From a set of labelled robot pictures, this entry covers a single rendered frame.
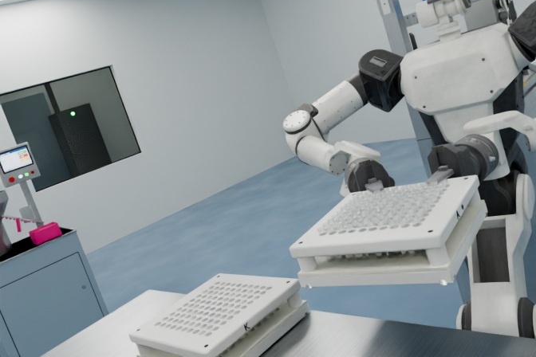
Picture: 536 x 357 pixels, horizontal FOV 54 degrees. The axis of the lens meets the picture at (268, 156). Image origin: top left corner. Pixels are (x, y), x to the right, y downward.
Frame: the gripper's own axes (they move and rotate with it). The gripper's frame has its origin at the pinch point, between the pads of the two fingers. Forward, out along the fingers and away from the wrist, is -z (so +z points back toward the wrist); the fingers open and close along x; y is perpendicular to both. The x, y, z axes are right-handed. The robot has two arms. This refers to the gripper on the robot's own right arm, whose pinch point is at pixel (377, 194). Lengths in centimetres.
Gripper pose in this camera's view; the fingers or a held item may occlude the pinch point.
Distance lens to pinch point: 102.1
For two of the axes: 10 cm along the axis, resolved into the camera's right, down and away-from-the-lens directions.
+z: 0.3, -1.5, 9.9
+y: -9.5, 2.9, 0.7
